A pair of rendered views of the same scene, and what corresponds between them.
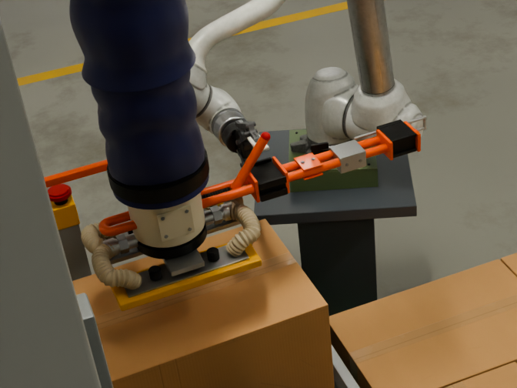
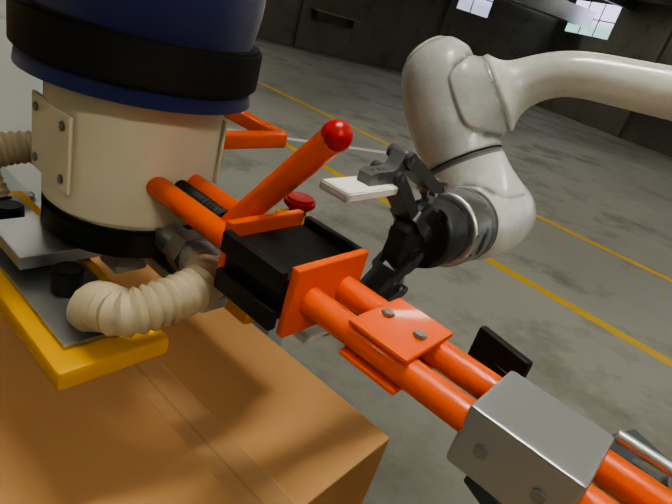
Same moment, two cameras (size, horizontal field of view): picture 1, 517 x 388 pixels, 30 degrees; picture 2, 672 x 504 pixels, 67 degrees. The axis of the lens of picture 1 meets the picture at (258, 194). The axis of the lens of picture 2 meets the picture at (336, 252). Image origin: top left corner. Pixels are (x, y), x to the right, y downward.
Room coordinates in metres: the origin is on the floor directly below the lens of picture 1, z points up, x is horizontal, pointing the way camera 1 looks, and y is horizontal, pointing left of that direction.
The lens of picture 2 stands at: (1.70, -0.33, 1.42)
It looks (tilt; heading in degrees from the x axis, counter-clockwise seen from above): 25 degrees down; 52
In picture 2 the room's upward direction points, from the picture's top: 16 degrees clockwise
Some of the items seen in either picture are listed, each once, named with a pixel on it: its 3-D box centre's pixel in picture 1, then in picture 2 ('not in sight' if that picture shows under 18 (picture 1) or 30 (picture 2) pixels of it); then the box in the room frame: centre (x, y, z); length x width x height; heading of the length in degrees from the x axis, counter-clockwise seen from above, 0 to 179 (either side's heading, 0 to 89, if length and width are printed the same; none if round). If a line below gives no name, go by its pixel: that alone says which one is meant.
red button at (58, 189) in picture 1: (59, 195); (298, 205); (2.25, 0.55, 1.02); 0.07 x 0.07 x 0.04
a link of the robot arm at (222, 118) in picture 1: (231, 128); (450, 227); (2.15, 0.05, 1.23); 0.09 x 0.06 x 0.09; 108
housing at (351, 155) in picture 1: (348, 156); (528, 447); (1.97, -0.23, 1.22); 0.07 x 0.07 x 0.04; 18
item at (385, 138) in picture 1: (398, 140); not in sight; (2.00, -0.36, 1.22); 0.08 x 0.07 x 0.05; 108
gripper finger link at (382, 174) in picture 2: (253, 132); (385, 165); (1.98, -0.01, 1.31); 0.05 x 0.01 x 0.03; 18
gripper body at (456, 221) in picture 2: (241, 142); (418, 236); (2.08, 0.03, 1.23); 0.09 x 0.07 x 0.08; 18
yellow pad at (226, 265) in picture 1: (185, 268); (36, 255); (1.73, 0.19, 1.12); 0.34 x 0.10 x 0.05; 108
